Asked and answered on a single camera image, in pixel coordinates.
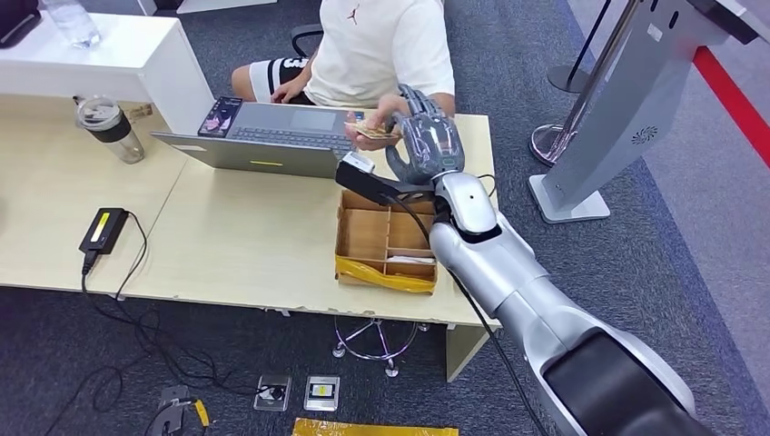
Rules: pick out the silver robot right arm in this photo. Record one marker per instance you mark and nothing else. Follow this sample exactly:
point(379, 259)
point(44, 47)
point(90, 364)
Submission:
point(511, 271)

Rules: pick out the clear water bottle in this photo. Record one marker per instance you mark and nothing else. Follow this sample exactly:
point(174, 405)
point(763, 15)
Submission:
point(72, 24)

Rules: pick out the person's right hand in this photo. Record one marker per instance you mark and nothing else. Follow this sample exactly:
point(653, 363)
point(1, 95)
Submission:
point(290, 90)

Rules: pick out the white desk riser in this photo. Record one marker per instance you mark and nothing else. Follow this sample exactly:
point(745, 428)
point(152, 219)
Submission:
point(120, 60)

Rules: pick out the clear tumbler with black band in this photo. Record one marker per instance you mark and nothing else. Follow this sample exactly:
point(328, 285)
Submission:
point(116, 135)

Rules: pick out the white furniture base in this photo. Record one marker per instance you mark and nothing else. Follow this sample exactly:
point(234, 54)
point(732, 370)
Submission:
point(225, 5)

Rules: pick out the floor socket with yellow label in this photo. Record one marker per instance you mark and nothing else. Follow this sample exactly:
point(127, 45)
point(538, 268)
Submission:
point(322, 394)

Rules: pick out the yellow taped cardboard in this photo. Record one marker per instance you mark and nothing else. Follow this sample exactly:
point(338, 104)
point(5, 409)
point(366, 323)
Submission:
point(373, 429)

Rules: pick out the black power adapter yellow label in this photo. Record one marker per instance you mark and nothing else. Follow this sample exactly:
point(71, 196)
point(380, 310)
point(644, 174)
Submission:
point(104, 230)

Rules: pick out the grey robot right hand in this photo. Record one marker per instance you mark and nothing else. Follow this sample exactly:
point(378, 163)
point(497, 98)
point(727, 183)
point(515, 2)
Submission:
point(430, 147)

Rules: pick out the grey laptop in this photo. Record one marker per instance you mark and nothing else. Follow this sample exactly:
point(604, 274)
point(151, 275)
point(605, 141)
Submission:
point(283, 120)

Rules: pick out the silver kiosk stand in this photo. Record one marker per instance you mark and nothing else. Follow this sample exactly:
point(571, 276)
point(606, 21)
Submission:
point(631, 108)

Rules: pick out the small brown item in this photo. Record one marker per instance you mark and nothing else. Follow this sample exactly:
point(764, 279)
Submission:
point(138, 112)

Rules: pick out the cardboard divider box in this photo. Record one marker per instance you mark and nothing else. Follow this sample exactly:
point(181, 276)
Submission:
point(364, 234)

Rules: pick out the chrome stool base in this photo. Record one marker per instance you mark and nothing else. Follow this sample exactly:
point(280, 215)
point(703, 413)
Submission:
point(391, 368)

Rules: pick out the person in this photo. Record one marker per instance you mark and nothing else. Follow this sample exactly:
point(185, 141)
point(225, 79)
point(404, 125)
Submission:
point(373, 54)

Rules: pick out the chrome stanchion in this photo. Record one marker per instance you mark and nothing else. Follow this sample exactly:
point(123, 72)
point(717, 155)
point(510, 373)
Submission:
point(546, 143)

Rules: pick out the person's left hand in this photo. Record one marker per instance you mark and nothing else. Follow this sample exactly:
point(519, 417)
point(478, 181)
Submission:
point(385, 111)

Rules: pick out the black stanchion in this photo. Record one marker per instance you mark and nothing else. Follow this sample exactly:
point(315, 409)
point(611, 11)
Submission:
point(564, 78)

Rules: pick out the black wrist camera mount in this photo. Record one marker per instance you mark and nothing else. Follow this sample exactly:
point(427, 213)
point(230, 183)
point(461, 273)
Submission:
point(361, 180)

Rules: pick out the white room key cards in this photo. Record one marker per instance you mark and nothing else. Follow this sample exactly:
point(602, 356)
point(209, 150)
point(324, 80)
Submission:
point(412, 260)

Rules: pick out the black smartphone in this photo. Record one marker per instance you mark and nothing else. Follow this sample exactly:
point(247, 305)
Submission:
point(219, 117)

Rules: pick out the floor socket with plug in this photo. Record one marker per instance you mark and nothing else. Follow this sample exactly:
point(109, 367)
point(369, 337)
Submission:
point(272, 394)

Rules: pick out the red barrier belt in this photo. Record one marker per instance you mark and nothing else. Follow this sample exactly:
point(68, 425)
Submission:
point(734, 103)

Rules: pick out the black device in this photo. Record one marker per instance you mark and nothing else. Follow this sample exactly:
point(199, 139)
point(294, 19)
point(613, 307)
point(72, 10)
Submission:
point(13, 21)

